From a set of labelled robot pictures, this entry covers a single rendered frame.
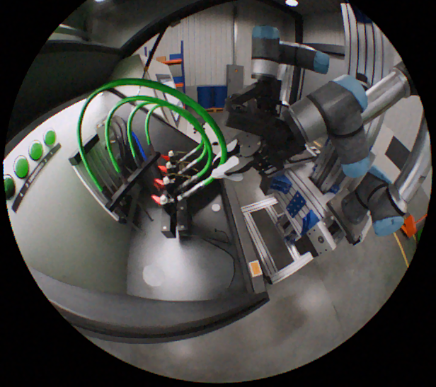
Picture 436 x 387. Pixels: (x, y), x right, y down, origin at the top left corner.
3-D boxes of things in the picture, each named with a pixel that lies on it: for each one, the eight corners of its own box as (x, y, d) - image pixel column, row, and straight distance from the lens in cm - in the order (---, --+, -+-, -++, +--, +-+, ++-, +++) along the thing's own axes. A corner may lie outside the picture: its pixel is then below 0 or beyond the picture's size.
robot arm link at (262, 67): (258, 58, 35) (245, 61, 43) (257, 75, 35) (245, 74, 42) (284, 64, 39) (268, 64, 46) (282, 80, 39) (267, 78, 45)
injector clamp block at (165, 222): (194, 242, 59) (187, 229, 45) (172, 243, 61) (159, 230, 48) (190, 185, 77) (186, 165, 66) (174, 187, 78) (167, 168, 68)
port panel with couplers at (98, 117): (122, 177, 64) (94, 112, 55) (117, 177, 66) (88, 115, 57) (131, 160, 73) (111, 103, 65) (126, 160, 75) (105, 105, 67)
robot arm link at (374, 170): (369, 189, 73) (384, 165, 70) (376, 213, 66) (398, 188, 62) (353, 182, 65) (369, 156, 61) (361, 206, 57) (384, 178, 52)
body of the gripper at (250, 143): (261, 180, 29) (311, 156, 27) (236, 161, 23) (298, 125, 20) (256, 154, 33) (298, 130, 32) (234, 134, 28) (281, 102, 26)
